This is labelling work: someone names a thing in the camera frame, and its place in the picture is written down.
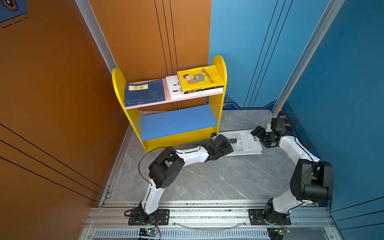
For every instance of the yellow cartoon cover book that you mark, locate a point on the yellow cartoon cover book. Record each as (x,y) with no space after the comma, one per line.
(200,78)

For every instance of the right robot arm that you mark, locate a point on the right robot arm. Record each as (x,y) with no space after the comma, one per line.
(312,179)

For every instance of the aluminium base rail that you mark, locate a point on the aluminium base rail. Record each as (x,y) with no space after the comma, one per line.
(210,220)

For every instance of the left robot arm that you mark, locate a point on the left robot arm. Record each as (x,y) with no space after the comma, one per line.
(164,170)

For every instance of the white book with brown bars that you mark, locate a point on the white book with brown bars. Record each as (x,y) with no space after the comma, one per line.
(176,93)

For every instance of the yellow pink blue bookshelf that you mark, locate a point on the yellow pink blue bookshelf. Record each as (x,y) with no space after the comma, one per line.
(174,127)

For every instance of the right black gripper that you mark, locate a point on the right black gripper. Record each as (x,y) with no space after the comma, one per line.
(259,134)

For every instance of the grey white photo book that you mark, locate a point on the grey white photo book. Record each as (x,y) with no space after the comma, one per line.
(243,143)

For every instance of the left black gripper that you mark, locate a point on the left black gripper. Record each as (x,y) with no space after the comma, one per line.
(227,151)

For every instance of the right circuit board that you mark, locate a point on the right circuit board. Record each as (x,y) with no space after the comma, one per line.
(277,234)

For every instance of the left green circuit board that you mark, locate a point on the left green circuit board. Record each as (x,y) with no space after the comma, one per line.
(149,233)

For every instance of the black book with orange title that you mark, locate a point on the black book with orange title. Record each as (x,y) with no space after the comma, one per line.
(201,90)

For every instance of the dark blue book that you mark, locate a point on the dark blue book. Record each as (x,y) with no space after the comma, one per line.
(147,93)

